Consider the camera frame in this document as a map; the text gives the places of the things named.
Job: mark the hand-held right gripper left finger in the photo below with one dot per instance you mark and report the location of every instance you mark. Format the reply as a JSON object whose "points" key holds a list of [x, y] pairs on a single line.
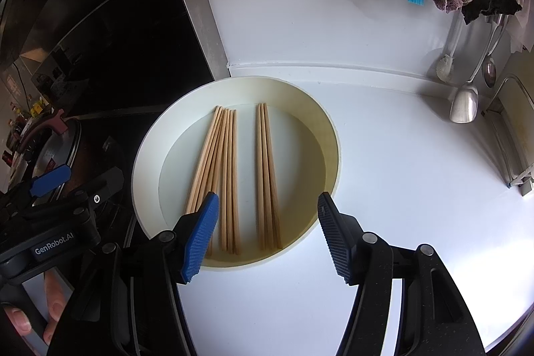
{"points": [[200, 239]]}

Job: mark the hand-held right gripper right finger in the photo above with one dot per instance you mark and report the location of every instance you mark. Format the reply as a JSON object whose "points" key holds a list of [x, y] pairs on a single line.
{"points": [[336, 239]]}

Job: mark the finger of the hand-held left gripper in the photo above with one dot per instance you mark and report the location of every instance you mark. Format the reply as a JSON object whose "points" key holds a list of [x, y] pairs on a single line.
{"points": [[102, 185], [50, 181]]}

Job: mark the bundle of wooden chopsticks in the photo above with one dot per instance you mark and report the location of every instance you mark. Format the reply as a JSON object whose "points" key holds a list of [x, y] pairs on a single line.
{"points": [[225, 172]]}

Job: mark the slender wooden chopstick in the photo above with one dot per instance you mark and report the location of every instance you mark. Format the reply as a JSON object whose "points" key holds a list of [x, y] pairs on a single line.
{"points": [[260, 181], [265, 181], [271, 181]]}

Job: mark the cream round tray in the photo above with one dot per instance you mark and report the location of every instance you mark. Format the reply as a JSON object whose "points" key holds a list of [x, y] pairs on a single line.
{"points": [[292, 156]]}

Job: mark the person's left hand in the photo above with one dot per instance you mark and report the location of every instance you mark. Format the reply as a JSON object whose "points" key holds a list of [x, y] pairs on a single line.
{"points": [[56, 306]]}

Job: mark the dark cooking pot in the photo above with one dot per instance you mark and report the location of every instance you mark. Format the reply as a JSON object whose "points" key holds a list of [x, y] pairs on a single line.
{"points": [[96, 156]]}

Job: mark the cluster of condiment bottles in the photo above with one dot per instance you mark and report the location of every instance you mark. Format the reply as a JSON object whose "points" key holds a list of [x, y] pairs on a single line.
{"points": [[25, 118]]}

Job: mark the hanging steel ladle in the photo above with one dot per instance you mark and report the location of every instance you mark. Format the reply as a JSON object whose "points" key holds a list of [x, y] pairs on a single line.
{"points": [[463, 105]]}

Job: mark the white dish brush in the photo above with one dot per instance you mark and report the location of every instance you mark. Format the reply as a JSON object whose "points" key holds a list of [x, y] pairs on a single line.
{"points": [[445, 68]]}

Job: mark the pale cutting board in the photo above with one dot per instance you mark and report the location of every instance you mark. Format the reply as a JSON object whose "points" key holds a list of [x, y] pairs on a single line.
{"points": [[521, 118]]}

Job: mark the dark cloth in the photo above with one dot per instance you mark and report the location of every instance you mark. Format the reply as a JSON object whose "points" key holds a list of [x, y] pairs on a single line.
{"points": [[492, 1]]}

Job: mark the white cloth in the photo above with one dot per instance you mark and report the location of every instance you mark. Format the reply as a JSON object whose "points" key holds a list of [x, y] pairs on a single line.
{"points": [[523, 18]]}

